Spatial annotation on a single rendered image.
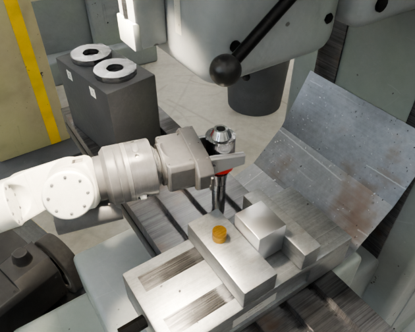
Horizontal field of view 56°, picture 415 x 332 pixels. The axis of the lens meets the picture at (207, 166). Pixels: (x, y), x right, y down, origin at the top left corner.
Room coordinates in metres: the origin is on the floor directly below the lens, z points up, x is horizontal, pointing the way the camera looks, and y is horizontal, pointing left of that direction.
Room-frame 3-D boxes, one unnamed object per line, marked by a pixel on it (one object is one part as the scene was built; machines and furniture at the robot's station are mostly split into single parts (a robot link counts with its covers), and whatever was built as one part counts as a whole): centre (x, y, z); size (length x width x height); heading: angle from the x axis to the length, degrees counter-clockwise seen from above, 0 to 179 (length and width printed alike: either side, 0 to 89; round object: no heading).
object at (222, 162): (0.45, -0.03, 1.13); 0.06 x 0.02 x 0.03; 110
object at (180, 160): (0.45, 0.07, 1.13); 0.13 x 0.12 x 0.10; 20
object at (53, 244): (0.71, 0.45, 0.50); 0.20 x 0.05 x 0.20; 51
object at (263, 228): (0.39, -0.08, 1.04); 0.06 x 0.05 x 0.06; 34
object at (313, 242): (0.37, -0.06, 0.99); 0.35 x 0.15 x 0.11; 124
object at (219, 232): (0.38, -0.02, 1.06); 0.02 x 0.02 x 0.02
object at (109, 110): (0.79, 0.23, 1.04); 0.22 x 0.12 x 0.20; 43
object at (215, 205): (0.48, -0.02, 1.05); 0.03 x 0.03 x 0.11
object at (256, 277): (0.36, -0.03, 1.03); 0.15 x 0.06 x 0.04; 34
